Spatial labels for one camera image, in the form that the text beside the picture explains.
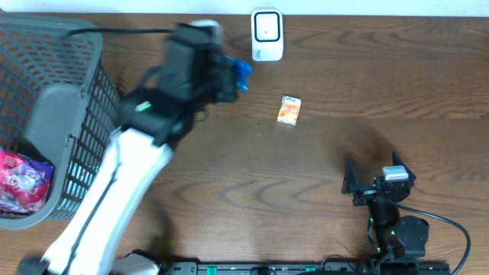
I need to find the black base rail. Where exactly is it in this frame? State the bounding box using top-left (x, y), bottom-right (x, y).
top-left (159, 261), bottom-right (451, 275)

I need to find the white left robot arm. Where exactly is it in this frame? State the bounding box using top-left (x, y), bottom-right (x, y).
top-left (17, 20), bottom-right (238, 274)

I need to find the red purple snack bag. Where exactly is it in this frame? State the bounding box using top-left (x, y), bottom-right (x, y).
top-left (1, 148), bottom-right (54, 215)

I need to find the grey plastic mesh basket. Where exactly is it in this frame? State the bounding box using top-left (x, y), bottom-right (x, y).
top-left (1, 13), bottom-right (120, 230)

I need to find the orange snack packet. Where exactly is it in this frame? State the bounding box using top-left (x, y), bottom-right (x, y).
top-left (277, 95), bottom-right (302, 126)

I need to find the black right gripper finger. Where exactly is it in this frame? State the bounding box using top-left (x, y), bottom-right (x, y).
top-left (392, 151), bottom-right (413, 176)
top-left (342, 158), bottom-right (358, 194)

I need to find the blue snack wrapper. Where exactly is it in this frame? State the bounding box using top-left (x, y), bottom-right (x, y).
top-left (228, 57), bottom-right (253, 93)

